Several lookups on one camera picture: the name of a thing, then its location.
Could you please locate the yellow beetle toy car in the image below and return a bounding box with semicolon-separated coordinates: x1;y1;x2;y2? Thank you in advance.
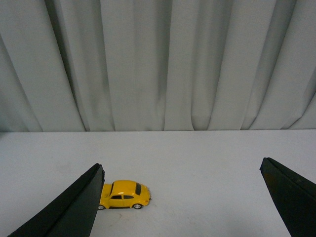
98;180;151;210

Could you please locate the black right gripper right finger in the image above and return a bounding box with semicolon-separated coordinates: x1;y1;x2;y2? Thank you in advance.
260;158;316;237

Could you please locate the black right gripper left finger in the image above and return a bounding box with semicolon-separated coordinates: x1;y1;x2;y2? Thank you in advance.
10;163;104;237

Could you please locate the white pleated curtain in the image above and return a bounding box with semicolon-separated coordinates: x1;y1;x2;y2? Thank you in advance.
0;0;316;132

